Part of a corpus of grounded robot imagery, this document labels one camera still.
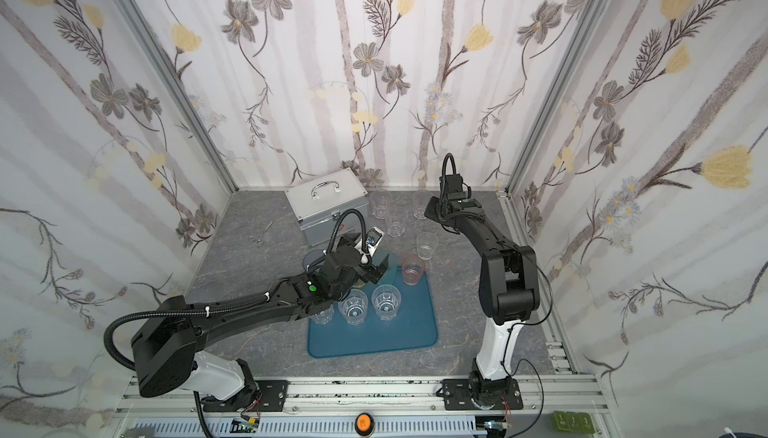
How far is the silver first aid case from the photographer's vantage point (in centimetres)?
97

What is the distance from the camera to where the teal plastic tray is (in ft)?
2.74

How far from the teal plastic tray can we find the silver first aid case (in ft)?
0.96
